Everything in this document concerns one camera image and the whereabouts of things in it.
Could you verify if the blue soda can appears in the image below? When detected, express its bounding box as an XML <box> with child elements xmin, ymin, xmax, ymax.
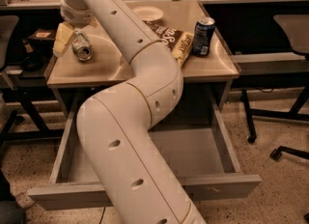
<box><xmin>192</xmin><ymin>17</ymin><xmax>215</xmax><ymax>56</ymax></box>

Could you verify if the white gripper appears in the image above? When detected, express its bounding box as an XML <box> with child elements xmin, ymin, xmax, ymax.
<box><xmin>53</xmin><ymin>0</ymin><xmax>98</xmax><ymax>57</ymax></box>

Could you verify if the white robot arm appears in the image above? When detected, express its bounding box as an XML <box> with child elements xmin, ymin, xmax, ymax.
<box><xmin>61</xmin><ymin>0</ymin><xmax>206</xmax><ymax>224</ymax></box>

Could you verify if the brown sea salt chip bag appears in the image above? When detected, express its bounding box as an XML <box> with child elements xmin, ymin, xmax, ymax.
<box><xmin>145</xmin><ymin>21</ymin><xmax>194</xmax><ymax>68</ymax></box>

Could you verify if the black round device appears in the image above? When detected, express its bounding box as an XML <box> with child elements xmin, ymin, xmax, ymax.
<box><xmin>21</xmin><ymin>39</ymin><xmax>44</xmax><ymax>71</ymax></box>

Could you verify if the green 7up can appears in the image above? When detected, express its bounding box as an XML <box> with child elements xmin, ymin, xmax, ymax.
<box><xmin>71</xmin><ymin>31</ymin><xmax>93</xmax><ymax>62</ymax></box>

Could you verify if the grey office chair left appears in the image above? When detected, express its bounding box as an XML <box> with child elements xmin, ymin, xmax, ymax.
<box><xmin>0</xmin><ymin>15</ymin><xmax>19</xmax><ymax>149</ymax></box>

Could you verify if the open grey top drawer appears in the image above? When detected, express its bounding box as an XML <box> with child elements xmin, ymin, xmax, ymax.
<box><xmin>27</xmin><ymin>91</ymin><xmax>261</xmax><ymax>210</ymax></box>

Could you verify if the grey cabinet desk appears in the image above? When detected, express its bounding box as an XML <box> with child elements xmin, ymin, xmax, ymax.
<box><xmin>43</xmin><ymin>0</ymin><xmax>241</xmax><ymax>120</ymax></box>

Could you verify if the black box with label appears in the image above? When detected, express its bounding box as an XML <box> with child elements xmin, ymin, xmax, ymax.
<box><xmin>27</xmin><ymin>29</ymin><xmax>56</xmax><ymax>43</ymax></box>

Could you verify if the white paper plate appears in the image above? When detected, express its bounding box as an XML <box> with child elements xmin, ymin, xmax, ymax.
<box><xmin>132</xmin><ymin>6</ymin><xmax>163</xmax><ymax>21</ymax></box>

